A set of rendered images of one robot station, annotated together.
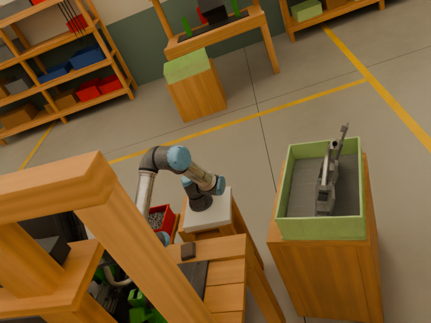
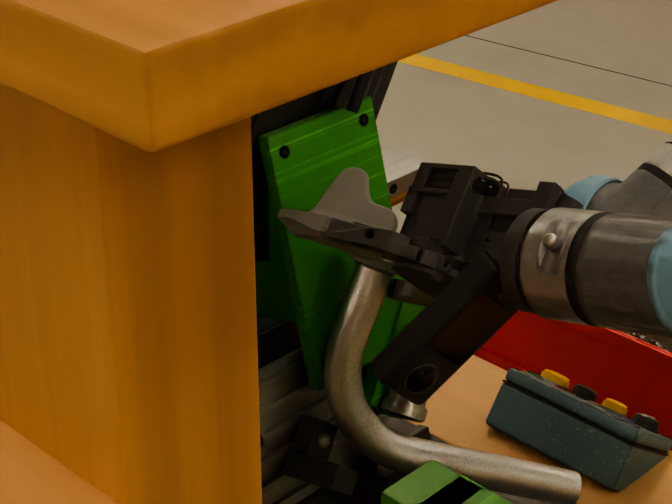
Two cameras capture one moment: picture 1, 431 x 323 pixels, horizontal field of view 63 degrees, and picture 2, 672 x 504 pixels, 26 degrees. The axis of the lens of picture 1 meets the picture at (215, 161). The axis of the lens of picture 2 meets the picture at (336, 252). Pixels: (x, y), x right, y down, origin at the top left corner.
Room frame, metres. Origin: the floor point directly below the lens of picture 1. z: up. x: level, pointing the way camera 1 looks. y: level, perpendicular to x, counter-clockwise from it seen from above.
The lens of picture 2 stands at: (0.34, 0.31, 1.71)
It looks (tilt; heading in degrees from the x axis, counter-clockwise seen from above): 28 degrees down; 23
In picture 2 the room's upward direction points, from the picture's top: straight up
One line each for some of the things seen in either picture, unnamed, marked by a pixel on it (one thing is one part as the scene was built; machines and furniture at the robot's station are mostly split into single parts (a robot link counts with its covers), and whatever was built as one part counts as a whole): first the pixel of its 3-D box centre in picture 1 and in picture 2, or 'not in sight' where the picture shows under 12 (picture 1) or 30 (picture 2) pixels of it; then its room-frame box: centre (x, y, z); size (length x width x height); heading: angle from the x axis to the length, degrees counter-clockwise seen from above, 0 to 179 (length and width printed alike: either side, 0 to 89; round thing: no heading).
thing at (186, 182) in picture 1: (193, 183); not in sight; (1.70, 0.17, 1.06); 0.13 x 0.12 x 0.14; 52
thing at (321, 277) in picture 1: (330, 237); not in sight; (1.45, -0.46, 0.39); 0.68 x 0.52 x 0.79; 149
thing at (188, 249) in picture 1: (188, 250); not in sight; (1.36, 0.33, 0.91); 0.10 x 0.08 x 0.03; 169
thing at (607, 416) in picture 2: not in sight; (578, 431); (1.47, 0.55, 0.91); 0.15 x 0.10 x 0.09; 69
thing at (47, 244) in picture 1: (43, 253); not in sight; (0.95, 0.65, 1.59); 0.15 x 0.07 x 0.07; 69
